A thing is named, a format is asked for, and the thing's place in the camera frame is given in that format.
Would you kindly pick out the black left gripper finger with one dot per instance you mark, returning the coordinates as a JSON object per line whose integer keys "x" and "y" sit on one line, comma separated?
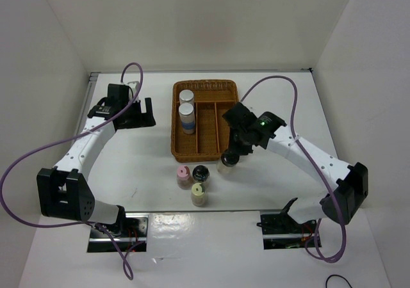
{"x": 146, "y": 107}
{"x": 137, "y": 121}

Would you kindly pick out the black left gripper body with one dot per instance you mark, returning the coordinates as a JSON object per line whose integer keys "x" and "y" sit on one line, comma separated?
{"x": 134, "y": 110}

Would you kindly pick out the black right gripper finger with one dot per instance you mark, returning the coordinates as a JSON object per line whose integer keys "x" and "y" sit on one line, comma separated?
{"x": 245, "y": 149}
{"x": 234, "y": 145}

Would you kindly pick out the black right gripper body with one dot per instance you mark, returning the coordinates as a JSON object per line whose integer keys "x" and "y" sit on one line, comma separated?
{"x": 239, "y": 130}

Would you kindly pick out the black lid pepper jar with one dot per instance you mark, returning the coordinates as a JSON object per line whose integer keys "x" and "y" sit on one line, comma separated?
{"x": 227, "y": 162}

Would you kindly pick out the blue label silver cap bottle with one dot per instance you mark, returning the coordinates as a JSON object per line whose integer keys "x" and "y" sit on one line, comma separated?
{"x": 187, "y": 96}

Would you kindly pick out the black lid spice jar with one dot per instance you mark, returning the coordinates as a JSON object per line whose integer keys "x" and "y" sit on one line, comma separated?
{"x": 201, "y": 175}

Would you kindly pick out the pink lid spice jar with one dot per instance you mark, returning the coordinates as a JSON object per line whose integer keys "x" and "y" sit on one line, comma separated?
{"x": 184, "y": 178}

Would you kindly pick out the yellow lid spice jar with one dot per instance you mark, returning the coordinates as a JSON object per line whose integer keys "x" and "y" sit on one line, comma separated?
{"x": 199, "y": 195}

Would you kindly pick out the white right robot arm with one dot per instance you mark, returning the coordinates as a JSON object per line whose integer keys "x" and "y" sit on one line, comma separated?
{"x": 347, "y": 184}

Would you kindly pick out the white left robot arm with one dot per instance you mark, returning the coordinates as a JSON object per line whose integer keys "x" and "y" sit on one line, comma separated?
{"x": 63, "y": 190}

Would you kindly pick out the brown wicker divided basket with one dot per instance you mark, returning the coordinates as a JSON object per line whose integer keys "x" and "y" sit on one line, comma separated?
{"x": 212, "y": 99}

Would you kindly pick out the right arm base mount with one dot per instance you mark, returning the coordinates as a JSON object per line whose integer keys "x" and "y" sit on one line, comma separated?
{"x": 280, "y": 232}

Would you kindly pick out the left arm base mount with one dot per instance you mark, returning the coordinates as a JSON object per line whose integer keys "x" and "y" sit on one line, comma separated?
{"x": 133, "y": 236}

